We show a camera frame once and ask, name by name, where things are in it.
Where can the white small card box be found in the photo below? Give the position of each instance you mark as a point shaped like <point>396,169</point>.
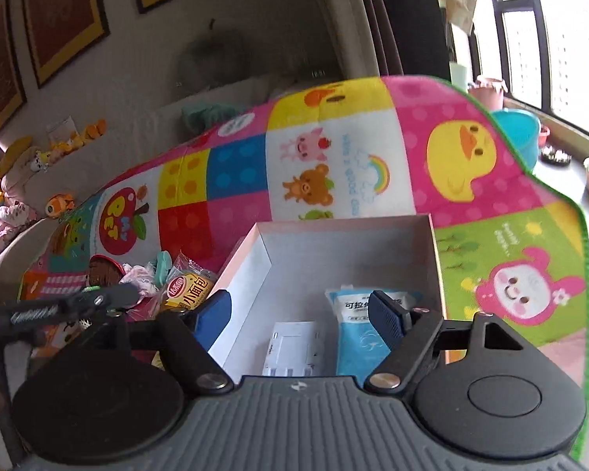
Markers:
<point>295,349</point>

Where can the packaged bread bun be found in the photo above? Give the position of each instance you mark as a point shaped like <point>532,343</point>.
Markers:
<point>186,287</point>

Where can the framed picture on wall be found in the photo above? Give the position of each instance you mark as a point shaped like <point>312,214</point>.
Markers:
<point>58,31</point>

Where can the pink plush toy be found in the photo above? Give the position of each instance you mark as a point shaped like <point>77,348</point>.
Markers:
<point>14,219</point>

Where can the blue tissue pack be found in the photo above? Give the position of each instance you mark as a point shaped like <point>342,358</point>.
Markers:
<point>360,347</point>

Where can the teal plastic toy frame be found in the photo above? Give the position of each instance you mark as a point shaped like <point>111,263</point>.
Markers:
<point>162,266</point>

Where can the blue plastic basin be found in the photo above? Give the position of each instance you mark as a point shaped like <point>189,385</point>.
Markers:
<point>522,129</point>

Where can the yellow plush toys row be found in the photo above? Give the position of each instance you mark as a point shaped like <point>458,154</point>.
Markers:
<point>59,149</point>

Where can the colourful cartoon play mat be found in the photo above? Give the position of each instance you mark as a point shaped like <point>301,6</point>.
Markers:
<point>513,257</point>

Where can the pink cardboard box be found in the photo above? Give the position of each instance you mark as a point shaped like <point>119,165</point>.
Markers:
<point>280,272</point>

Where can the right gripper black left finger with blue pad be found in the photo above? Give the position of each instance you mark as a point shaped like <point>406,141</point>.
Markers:
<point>185,343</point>

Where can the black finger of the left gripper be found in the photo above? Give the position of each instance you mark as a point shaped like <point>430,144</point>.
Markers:
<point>116,297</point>

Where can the orange fish plush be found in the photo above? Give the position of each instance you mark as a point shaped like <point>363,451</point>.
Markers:
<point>59,205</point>

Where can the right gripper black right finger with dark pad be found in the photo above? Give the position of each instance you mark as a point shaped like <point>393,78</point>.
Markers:
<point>409,335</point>

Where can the grey neck pillow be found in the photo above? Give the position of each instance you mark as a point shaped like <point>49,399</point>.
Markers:
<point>217,58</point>

